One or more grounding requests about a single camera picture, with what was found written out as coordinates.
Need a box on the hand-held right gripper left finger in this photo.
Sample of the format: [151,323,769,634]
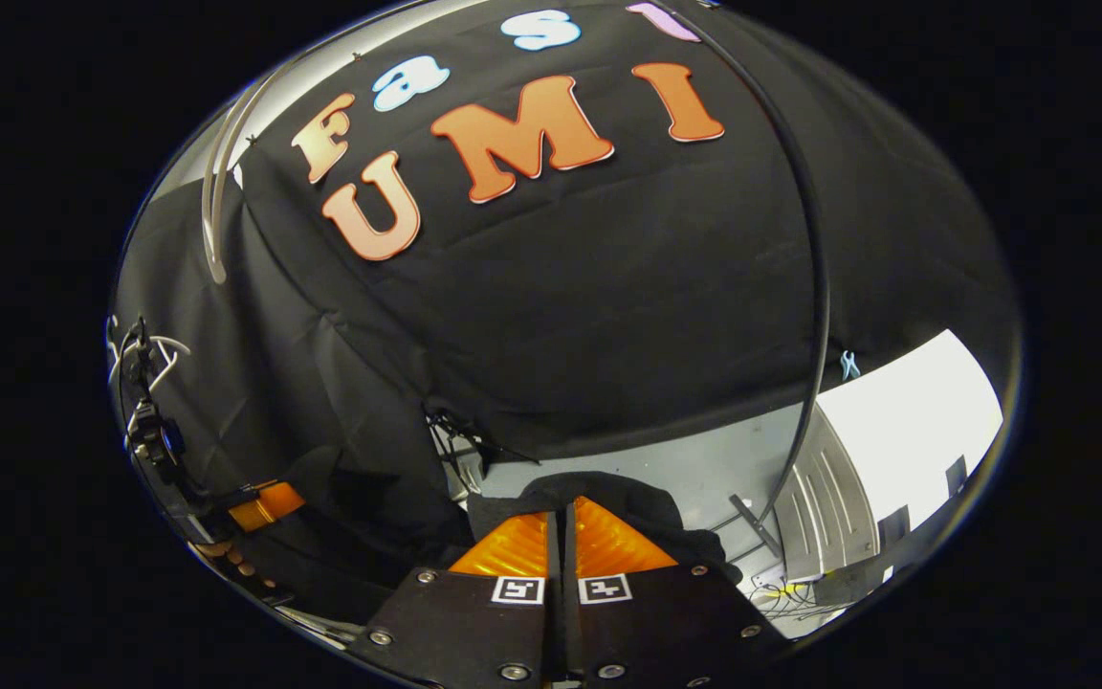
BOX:
[350,512,562,689]

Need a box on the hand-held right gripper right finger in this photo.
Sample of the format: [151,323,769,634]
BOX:
[561,496,791,689]

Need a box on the black knit garment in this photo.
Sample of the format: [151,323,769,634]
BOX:
[264,450,743,604]

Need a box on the bare white plastic hanger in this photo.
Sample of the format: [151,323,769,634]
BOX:
[202,57,286,285]

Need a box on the white ribbed panel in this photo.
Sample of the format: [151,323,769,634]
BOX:
[771,411,882,580]

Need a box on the bundle of dark cables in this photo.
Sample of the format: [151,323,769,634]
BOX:
[425,407,514,479]

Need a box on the black clothes rack rail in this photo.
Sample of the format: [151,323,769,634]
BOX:
[666,0,831,566]

